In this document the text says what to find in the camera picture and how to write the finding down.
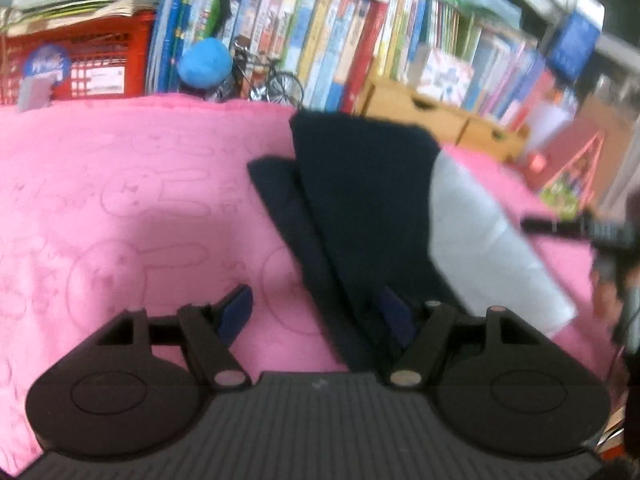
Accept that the wooden drawer organizer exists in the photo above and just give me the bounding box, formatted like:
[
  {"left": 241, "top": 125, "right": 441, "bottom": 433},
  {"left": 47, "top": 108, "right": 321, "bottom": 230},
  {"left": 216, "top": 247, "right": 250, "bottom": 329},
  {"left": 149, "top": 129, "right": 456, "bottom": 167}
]
[{"left": 355, "top": 77, "right": 531, "bottom": 163}]

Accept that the navy and white jacket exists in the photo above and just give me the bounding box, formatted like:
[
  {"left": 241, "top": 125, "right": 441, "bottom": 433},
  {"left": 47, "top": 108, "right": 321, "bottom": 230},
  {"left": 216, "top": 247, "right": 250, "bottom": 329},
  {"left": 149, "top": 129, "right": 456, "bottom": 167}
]
[{"left": 247, "top": 110, "right": 576, "bottom": 373}]

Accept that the white paper sheet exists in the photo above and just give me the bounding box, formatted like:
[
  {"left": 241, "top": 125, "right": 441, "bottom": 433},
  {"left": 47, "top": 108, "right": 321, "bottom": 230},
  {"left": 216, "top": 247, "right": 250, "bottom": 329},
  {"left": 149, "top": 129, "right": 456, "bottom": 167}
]
[{"left": 525, "top": 102, "right": 571, "bottom": 156}]

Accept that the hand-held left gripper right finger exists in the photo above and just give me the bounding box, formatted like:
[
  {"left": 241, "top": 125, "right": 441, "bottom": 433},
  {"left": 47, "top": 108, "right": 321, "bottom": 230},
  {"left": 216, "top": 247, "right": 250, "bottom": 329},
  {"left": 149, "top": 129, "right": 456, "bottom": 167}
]
[{"left": 377, "top": 287, "right": 546, "bottom": 390}]

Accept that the round blue paper fan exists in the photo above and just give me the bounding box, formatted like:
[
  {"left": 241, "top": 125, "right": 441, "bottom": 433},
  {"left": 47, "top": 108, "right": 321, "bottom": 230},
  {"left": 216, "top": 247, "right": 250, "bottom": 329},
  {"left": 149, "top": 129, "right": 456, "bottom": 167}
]
[{"left": 17, "top": 44, "right": 72, "bottom": 113}]

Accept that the colourful printed white box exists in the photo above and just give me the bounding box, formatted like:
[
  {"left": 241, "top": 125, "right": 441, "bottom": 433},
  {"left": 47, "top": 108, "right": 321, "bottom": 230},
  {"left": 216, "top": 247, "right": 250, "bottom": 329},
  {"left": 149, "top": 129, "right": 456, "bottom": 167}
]
[{"left": 415, "top": 45, "right": 476, "bottom": 108}]

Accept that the miniature bicycle model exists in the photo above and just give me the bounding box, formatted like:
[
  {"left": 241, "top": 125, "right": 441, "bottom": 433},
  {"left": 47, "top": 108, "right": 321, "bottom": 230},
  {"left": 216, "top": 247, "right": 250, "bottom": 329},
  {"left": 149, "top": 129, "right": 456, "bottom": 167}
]
[{"left": 207, "top": 45, "right": 305, "bottom": 108}]

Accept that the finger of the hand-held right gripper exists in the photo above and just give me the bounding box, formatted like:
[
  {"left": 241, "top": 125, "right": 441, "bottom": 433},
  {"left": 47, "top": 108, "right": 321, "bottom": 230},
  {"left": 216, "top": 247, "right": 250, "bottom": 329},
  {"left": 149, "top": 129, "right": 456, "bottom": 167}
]
[{"left": 520, "top": 214, "right": 597, "bottom": 242}]

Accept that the round blue plush toy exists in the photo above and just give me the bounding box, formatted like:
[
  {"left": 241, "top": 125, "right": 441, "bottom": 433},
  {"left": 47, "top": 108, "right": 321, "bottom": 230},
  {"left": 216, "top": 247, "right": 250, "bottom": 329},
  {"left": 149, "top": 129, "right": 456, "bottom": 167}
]
[{"left": 177, "top": 37, "right": 233, "bottom": 88}]

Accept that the stack of teal booklets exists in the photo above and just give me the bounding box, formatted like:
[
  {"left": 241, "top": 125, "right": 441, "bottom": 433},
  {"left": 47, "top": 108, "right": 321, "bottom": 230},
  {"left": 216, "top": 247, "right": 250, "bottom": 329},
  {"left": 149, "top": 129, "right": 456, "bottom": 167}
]
[{"left": 450, "top": 0, "right": 523, "bottom": 31}]

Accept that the pink rabbit-print blanket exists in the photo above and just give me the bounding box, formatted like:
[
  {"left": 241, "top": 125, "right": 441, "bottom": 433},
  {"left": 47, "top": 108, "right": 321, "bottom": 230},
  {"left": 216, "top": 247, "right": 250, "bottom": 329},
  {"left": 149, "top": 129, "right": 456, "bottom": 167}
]
[{"left": 0, "top": 95, "right": 631, "bottom": 476}]

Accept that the black hanging strap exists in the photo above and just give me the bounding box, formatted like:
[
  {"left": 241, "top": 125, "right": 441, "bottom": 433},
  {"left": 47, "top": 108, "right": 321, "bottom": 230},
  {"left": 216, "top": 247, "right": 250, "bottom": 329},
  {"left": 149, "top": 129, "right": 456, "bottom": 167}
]
[{"left": 217, "top": 0, "right": 246, "bottom": 28}]

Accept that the row of tall blue books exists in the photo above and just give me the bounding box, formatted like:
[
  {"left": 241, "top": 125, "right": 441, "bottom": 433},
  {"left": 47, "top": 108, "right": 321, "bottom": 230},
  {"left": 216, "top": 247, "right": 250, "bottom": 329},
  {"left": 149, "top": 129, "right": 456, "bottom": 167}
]
[{"left": 147, "top": 0, "right": 241, "bottom": 96}]

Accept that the red plastic crate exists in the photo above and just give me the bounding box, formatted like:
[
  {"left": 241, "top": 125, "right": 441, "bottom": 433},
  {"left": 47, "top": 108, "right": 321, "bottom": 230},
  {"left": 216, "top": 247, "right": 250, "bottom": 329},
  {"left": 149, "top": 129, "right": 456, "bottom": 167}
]
[{"left": 0, "top": 10, "right": 156, "bottom": 106}]

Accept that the blue printed box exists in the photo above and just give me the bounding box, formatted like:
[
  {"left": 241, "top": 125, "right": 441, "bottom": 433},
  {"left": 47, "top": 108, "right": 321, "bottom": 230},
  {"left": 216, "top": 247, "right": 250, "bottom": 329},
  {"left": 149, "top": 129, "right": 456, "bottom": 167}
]
[{"left": 547, "top": 10, "right": 601, "bottom": 68}]

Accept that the row of thin textbooks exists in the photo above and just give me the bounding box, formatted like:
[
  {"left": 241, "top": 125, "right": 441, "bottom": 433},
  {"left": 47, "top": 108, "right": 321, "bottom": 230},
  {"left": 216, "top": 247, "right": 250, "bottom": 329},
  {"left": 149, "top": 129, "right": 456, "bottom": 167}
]
[{"left": 375, "top": 0, "right": 556, "bottom": 121}]

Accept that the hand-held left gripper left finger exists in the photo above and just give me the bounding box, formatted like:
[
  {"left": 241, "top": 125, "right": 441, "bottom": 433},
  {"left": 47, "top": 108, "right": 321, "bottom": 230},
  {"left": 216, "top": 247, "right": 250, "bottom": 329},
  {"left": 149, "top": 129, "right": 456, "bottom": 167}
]
[{"left": 92, "top": 284, "right": 253, "bottom": 391}]

